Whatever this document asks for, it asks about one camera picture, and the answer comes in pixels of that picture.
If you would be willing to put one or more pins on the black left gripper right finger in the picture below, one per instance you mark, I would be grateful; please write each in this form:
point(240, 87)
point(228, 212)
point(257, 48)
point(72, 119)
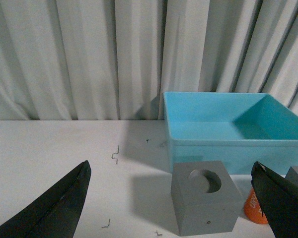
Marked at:
point(278, 199)

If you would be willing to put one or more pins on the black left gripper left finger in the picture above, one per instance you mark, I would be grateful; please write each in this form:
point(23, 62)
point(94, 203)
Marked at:
point(55, 213)

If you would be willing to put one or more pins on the orange cylinder part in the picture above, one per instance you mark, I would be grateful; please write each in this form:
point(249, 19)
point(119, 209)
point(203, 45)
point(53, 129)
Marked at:
point(253, 210)

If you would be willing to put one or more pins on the gray cube with round hole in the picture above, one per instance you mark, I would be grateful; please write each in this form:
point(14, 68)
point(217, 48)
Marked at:
point(205, 199)

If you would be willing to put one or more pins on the blue plastic box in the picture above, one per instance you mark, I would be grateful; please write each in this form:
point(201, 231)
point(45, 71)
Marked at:
point(235, 128)

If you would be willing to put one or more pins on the white curtain backdrop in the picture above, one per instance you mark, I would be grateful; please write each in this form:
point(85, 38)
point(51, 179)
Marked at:
point(114, 59)

